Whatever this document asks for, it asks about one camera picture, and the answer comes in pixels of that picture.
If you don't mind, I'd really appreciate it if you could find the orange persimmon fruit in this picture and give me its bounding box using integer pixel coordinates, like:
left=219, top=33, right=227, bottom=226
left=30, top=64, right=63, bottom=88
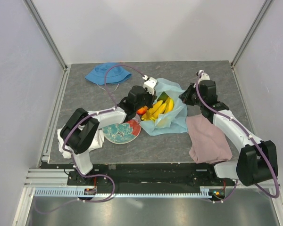
left=136, top=106, right=148, bottom=115

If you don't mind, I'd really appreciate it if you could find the yellow banana bunch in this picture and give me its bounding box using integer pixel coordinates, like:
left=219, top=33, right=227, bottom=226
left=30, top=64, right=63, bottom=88
left=141, top=97, right=175, bottom=121

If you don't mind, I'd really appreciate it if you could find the light blue plastic bag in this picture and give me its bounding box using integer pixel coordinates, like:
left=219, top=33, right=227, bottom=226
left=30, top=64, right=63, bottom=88
left=140, top=78, right=187, bottom=136

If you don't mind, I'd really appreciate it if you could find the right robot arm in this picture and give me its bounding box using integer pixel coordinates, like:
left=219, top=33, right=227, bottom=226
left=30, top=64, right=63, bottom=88
left=179, top=80, right=278, bottom=186

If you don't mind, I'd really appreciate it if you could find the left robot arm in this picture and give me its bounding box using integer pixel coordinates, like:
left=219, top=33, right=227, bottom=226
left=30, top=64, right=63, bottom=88
left=59, top=85, right=156, bottom=185

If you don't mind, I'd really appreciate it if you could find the blue bucket hat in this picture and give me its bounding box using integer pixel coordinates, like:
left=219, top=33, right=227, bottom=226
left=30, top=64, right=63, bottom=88
left=85, top=63, right=132, bottom=85

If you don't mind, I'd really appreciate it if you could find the round fruit plate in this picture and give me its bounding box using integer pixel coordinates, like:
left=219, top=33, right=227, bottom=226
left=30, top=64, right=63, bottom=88
left=102, top=120, right=142, bottom=145

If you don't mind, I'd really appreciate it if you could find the pink folded cloth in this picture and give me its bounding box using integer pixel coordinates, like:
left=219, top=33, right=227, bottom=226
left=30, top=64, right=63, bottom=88
left=186, top=114, right=233, bottom=164

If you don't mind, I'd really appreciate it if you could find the white printed t-shirt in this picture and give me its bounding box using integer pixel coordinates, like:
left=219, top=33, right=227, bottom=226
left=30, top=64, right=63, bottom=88
left=57, top=129, right=104, bottom=159

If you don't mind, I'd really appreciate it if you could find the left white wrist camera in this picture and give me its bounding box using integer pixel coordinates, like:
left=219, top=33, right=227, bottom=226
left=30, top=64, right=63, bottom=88
left=142, top=75, right=158, bottom=96

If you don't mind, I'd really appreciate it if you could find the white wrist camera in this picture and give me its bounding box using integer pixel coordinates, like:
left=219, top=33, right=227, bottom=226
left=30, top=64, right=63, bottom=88
left=197, top=70, right=210, bottom=83
left=142, top=75, right=158, bottom=96

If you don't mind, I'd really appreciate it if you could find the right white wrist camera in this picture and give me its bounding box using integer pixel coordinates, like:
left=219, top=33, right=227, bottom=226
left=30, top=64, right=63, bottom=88
left=197, top=70, right=210, bottom=83

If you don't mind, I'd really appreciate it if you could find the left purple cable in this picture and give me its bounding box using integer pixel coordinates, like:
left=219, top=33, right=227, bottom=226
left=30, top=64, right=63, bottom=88
left=62, top=64, right=146, bottom=179

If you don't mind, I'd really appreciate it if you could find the purple cable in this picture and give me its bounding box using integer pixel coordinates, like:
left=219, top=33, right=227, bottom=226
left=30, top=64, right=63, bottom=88
left=195, top=73, right=281, bottom=199
left=62, top=64, right=146, bottom=179

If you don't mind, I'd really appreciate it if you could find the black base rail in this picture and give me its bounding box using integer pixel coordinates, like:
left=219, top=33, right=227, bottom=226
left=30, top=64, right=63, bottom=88
left=66, top=162, right=229, bottom=189

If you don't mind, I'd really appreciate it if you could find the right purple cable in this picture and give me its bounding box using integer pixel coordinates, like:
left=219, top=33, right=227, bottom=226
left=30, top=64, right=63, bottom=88
left=195, top=73, right=281, bottom=199

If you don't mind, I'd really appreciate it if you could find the white slotted cable duct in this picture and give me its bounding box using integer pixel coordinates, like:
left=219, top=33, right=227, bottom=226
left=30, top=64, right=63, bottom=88
left=34, top=187, right=212, bottom=198

